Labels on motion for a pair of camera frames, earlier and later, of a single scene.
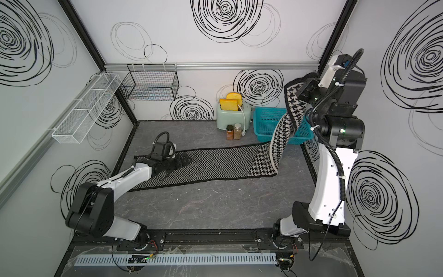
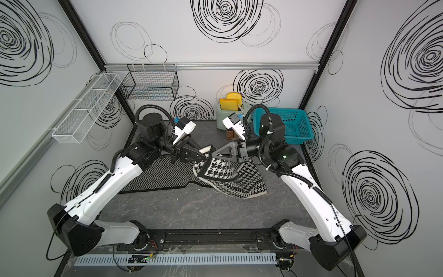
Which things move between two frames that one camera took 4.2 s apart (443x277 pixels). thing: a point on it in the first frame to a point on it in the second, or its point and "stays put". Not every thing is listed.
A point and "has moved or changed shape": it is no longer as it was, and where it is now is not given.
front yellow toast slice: (228, 104) stays put
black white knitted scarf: (225, 161) has moved or changed shape
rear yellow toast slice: (235, 96) stays put
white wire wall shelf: (74, 128) stays put
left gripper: (180, 163) to (185, 150)
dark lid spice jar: (229, 128) stays put
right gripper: (309, 83) to (240, 150)
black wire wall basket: (150, 82) stays put
